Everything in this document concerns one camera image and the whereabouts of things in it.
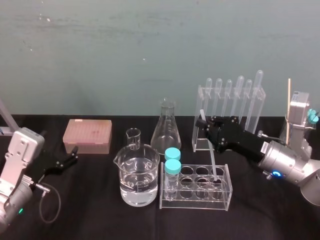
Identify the clear glass stirring rod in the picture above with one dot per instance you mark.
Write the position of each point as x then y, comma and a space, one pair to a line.
213, 162

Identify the pink pipette tip box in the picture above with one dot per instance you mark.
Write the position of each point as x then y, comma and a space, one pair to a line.
87, 136

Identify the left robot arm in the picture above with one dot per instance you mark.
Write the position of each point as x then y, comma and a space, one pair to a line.
23, 145

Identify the clear acrylic pipette stand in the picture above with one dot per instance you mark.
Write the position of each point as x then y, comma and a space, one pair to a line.
200, 142

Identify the thin wooden stick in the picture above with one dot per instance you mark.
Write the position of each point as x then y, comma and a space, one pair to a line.
289, 105

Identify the clear acrylic tube rack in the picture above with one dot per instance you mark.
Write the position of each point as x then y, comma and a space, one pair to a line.
200, 197

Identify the black table cloth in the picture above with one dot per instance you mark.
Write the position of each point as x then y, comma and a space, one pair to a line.
100, 220

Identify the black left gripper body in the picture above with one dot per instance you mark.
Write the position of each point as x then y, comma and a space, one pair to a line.
47, 165

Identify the grey metal stand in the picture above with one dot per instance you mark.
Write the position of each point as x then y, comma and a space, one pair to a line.
7, 117

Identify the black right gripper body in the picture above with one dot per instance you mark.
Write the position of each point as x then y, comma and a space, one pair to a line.
246, 142

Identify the small teal plastic piece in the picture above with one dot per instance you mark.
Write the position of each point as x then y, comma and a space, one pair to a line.
312, 115

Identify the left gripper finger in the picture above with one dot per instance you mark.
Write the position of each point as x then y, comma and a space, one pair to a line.
66, 163
73, 151

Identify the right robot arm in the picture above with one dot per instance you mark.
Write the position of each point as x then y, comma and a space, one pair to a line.
285, 162

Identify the glass conical flask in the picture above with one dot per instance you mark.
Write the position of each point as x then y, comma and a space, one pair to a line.
166, 135

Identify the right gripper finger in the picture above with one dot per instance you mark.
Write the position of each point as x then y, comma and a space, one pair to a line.
221, 121
217, 137

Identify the large glass beaker with water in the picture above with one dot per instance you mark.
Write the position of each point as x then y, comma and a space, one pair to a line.
137, 180

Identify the clear tube with teal cap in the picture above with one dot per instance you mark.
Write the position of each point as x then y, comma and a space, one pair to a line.
172, 153
172, 167

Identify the small glass beaker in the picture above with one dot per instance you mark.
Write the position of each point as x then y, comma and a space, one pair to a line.
132, 138

